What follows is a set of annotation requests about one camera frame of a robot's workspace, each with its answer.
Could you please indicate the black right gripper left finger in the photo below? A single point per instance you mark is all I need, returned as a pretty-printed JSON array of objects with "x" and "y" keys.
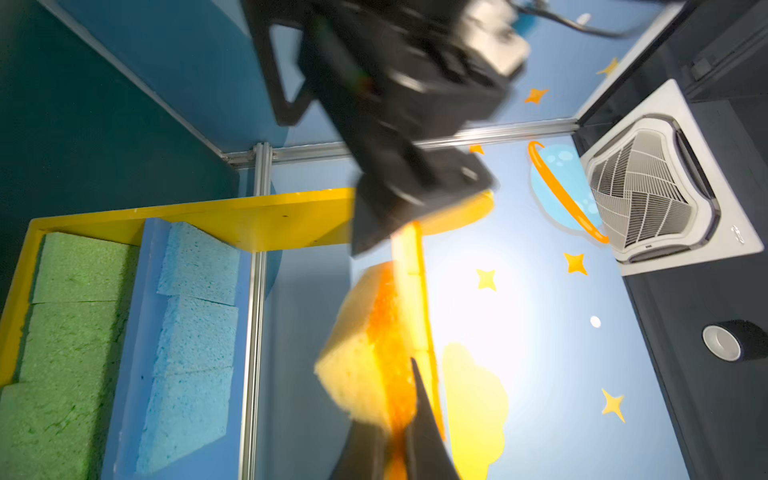
[{"x": 364, "y": 454}]

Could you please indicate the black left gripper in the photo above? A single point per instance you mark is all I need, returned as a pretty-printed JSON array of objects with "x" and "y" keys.
[{"x": 386, "y": 79}]

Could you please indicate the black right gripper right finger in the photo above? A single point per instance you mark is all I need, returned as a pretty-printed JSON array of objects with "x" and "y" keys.
[{"x": 426, "y": 455}]

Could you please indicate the orange sponge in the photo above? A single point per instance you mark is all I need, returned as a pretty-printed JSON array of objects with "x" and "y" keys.
[{"x": 365, "y": 365}]

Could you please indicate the blue sponge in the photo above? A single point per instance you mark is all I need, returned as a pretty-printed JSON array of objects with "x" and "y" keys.
[
  {"x": 198, "y": 265},
  {"x": 186, "y": 412},
  {"x": 196, "y": 336}
]

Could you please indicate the green sponge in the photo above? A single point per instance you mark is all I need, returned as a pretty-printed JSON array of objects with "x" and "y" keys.
[
  {"x": 73, "y": 341},
  {"x": 74, "y": 268},
  {"x": 53, "y": 434}
]

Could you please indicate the yellow wooden shelf unit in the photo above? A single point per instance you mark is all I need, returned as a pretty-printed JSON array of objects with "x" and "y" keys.
[{"x": 269, "y": 223}]

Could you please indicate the black ceiling spotlight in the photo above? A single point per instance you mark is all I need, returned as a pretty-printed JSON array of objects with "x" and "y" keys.
[{"x": 735, "y": 340}]

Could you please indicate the white ceiling air conditioner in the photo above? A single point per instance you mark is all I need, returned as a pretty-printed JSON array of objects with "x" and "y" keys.
[{"x": 661, "y": 195}]

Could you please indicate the aluminium frame post left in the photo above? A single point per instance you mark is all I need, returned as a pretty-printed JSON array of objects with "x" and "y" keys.
[{"x": 263, "y": 157}]

